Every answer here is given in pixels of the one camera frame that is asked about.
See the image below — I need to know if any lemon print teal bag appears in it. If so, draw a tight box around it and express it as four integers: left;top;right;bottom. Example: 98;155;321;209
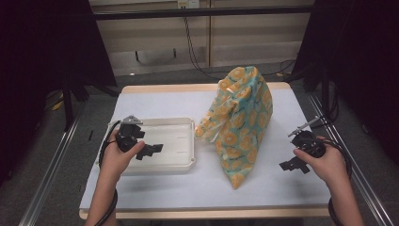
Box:
194;65;274;190

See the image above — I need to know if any person's left hand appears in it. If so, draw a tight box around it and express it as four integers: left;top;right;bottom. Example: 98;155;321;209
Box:
99;131;146;184

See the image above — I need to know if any white table mat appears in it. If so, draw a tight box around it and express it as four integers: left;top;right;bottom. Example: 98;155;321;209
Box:
79;89;332;211

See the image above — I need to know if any black wall cable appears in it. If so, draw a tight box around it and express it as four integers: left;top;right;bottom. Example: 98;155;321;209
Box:
183;15;297;81

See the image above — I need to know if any person's right hand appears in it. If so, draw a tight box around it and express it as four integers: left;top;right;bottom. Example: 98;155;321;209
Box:
293;135;349;189

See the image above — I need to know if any black horizontal bar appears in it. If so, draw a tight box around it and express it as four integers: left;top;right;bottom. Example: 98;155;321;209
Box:
92;5;314;22

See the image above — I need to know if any white plastic tray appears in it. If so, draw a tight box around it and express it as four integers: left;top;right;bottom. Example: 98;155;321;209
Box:
95;117;197;175

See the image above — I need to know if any wooden table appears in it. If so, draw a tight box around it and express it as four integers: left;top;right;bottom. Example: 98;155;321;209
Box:
78;82;332;220

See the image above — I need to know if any white wall socket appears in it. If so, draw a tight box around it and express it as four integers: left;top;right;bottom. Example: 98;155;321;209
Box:
177;0;200;9

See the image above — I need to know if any black curtain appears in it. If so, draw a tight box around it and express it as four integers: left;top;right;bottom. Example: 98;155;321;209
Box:
0;0;118;186
291;0;399;164

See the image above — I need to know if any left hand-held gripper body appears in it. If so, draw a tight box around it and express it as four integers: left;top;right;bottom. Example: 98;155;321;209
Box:
115;115;146;153

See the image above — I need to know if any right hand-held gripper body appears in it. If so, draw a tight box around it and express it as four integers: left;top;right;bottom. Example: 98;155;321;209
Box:
287;116;327;159

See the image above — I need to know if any black metal stand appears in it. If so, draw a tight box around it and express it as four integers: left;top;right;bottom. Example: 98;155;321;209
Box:
60;74;120;133
318;70;341;128

